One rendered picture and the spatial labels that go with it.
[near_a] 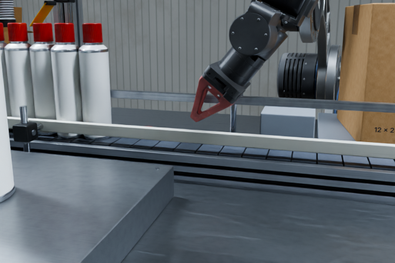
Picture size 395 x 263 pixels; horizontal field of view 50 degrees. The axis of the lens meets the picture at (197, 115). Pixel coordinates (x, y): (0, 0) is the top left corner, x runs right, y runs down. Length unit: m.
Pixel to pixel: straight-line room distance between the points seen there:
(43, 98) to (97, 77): 0.12
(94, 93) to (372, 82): 0.51
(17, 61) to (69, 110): 0.13
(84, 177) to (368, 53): 0.55
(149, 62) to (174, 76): 0.26
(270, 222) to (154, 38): 3.19
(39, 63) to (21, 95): 0.07
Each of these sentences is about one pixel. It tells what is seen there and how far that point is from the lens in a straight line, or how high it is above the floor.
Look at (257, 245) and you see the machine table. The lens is 0.53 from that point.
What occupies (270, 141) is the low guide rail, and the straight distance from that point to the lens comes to 0.66.
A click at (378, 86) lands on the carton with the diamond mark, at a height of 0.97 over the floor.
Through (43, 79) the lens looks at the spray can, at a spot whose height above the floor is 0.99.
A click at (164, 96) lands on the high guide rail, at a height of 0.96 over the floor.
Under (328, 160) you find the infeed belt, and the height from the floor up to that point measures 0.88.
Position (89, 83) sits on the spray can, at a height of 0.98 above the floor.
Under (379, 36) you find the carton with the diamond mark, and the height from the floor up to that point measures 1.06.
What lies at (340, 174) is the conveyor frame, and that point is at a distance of 0.66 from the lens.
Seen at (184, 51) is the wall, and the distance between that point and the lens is 3.58.
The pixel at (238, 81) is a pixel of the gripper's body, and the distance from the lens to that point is 0.67.
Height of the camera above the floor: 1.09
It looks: 13 degrees down
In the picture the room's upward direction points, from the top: straight up
